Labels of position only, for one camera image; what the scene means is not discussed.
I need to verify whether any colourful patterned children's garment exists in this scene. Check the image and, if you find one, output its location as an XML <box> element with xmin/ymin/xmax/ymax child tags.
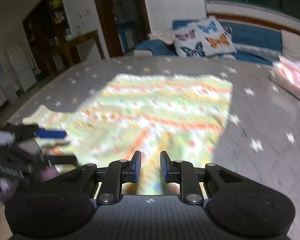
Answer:
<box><xmin>23</xmin><ymin>74</ymin><xmax>233</xmax><ymax>195</ymax></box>

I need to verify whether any white cabinet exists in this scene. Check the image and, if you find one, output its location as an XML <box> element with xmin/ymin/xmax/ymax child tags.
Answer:
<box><xmin>5</xmin><ymin>43</ymin><xmax>37</xmax><ymax>92</ymax></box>

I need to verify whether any dark wooden side table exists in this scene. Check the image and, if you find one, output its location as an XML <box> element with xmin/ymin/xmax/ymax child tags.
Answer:
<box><xmin>61</xmin><ymin>30</ymin><xmax>106</xmax><ymax>67</ymax></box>

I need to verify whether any grey star pattern table cover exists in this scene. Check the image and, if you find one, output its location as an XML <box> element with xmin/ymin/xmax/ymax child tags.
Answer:
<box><xmin>10</xmin><ymin>57</ymin><xmax>300</xmax><ymax>239</ymax></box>

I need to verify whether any crumpled cream cloth on sofa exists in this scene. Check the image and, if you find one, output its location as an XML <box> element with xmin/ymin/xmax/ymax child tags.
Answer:
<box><xmin>148</xmin><ymin>31</ymin><xmax>174</xmax><ymax>46</ymax></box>

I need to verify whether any blue sofa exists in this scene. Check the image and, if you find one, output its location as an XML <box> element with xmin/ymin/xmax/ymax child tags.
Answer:
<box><xmin>133</xmin><ymin>16</ymin><xmax>282</xmax><ymax>66</ymax></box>

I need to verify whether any butterfly print pillow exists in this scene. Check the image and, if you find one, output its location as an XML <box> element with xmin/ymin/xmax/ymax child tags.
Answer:
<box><xmin>173</xmin><ymin>16</ymin><xmax>237</xmax><ymax>57</ymax></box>

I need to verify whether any pink tissue box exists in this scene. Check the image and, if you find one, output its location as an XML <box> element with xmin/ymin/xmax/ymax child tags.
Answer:
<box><xmin>269</xmin><ymin>55</ymin><xmax>300</xmax><ymax>101</ymax></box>

